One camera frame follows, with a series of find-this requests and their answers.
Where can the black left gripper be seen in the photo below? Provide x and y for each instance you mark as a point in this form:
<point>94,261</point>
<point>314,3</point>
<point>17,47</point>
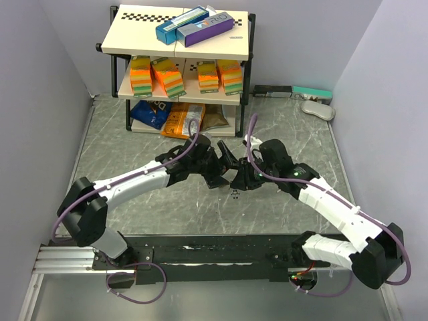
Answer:
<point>215,179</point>

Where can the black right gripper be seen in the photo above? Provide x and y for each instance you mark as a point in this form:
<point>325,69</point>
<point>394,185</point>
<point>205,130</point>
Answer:
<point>243,179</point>

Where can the black-headed key bunch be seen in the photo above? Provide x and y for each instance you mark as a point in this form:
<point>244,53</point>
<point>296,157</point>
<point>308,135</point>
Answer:
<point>235,194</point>

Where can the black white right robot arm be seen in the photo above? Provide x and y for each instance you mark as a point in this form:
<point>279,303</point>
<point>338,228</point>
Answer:
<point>372,250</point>

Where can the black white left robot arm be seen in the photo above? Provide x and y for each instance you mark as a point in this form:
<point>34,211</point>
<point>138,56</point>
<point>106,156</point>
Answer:
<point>84,210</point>

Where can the brown snack bag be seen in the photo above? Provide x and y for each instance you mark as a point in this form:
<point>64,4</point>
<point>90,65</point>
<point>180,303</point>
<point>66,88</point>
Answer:
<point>213,117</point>

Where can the orange snack bag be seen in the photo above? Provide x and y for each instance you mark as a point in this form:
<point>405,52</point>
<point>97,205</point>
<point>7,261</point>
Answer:
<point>183,120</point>

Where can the blue chips bag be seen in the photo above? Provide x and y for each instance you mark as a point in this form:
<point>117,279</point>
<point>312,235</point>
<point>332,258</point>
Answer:
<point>151,113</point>

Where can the black flat box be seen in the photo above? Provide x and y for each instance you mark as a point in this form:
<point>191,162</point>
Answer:
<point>272,91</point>

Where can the sponge pack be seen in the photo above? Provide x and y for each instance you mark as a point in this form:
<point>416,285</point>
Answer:
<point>141,76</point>
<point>231,77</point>
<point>169,77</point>
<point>207,77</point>

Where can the sponge pack far right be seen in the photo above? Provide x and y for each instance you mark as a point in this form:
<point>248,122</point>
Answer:
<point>231,77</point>

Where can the three-tier shelf rack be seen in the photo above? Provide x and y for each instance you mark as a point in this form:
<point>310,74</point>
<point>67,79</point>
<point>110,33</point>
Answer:
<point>132,33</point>

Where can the teal white box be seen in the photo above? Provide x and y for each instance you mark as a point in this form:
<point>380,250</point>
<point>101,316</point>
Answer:
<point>320,96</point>

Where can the sponge pack far left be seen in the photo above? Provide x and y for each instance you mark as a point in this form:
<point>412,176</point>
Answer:
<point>141,76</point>

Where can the purple box on shelf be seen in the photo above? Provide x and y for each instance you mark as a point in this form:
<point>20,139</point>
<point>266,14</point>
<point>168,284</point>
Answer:
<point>212,26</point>

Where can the blue box on shelf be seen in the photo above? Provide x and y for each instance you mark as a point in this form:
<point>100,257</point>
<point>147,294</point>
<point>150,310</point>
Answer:
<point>167,31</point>

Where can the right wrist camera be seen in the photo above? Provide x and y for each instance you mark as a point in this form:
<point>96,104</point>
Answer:
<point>254,142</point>

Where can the aluminium rail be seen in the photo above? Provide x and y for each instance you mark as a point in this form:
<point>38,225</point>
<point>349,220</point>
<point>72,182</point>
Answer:
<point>63,286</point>

